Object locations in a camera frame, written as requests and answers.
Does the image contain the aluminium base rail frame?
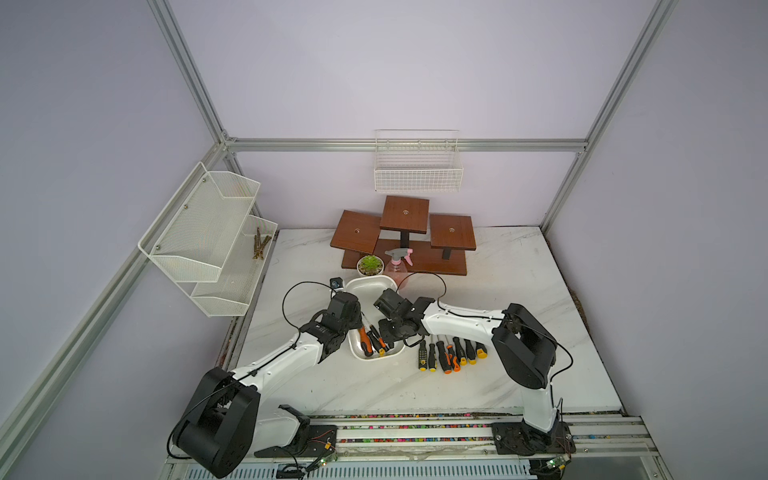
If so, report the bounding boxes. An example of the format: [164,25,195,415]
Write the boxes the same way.
[228,413,672,479]

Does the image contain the small potted green plant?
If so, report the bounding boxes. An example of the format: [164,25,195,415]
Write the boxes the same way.
[356,255,385,277]

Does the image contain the white plastic storage box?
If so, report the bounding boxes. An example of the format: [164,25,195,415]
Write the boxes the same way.
[344,275,405,362]

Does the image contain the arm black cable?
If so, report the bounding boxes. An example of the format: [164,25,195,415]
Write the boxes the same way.
[166,280,337,460]
[397,271,575,415]

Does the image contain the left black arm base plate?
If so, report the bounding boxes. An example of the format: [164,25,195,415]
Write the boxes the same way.
[251,404,338,458]

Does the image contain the brown twigs on shelf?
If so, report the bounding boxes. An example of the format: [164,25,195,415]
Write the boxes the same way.
[252,228,272,260]

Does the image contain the aluminium cage frame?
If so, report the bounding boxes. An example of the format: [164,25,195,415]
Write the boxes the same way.
[1,1,676,475]

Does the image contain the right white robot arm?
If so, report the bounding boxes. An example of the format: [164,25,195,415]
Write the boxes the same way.
[373,289,557,434]

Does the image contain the white mesh shelf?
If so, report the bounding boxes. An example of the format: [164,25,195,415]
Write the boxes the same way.
[189,215,278,317]
[138,163,260,283]

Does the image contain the pink spray bottle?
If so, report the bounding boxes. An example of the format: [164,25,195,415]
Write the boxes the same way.
[384,247,413,286]

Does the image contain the upper white mesh shelf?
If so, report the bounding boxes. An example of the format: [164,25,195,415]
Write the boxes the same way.
[138,163,260,283]

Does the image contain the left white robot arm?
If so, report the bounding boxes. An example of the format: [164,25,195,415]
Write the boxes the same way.
[167,292,362,478]

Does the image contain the lower white mesh shelf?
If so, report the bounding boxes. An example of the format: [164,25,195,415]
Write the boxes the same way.
[189,215,278,317]

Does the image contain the white wire wall basket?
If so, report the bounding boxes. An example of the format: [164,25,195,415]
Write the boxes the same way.
[374,129,464,193]

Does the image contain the brown wooden tiered stand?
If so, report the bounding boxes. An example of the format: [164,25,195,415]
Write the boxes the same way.
[330,195,477,276]

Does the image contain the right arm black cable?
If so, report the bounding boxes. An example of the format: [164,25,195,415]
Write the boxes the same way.
[397,271,575,415]

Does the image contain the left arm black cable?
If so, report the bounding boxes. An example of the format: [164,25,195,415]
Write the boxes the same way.
[166,280,337,460]

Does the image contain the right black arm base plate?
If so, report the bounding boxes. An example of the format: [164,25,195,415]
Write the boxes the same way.
[491,420,576,456]

